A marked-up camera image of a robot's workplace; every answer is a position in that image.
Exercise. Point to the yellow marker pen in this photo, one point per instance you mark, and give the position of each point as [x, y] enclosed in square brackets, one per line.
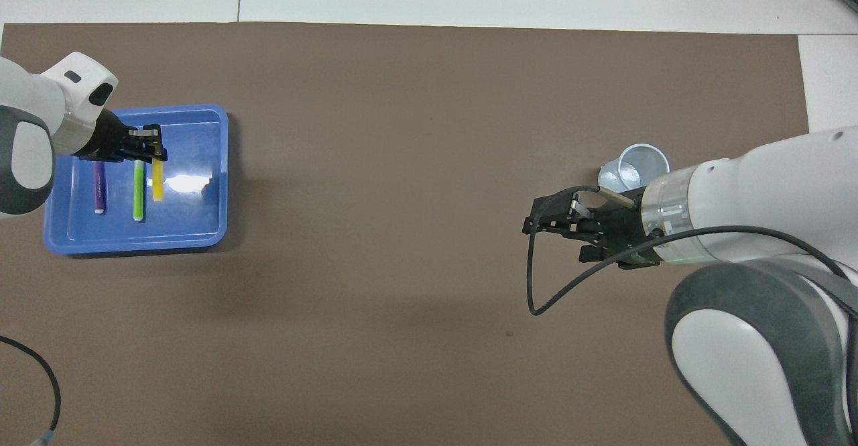
[158, 181]

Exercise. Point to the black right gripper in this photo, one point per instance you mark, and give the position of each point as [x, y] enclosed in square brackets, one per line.
[623, 231]

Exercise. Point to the purple marker pen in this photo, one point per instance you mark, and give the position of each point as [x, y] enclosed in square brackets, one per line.
[99, 188]

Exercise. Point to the brown table mat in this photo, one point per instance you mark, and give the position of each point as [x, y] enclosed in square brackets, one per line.
[369, 231]

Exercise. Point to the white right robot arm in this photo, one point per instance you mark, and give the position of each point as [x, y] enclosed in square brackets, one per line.
[771, 191]

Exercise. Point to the green marker pen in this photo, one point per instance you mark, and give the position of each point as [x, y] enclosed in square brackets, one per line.
[139, 191]

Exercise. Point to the translucent plastic cup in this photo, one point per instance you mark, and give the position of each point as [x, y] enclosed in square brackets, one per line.
[643, 161]

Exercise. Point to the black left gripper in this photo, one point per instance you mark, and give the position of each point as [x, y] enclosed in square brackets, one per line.
[107, 141]

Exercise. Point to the blue plastic tray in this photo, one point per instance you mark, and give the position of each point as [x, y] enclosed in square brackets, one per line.
[201, 225]

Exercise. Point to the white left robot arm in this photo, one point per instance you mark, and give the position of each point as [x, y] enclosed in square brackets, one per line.
[27, 97]

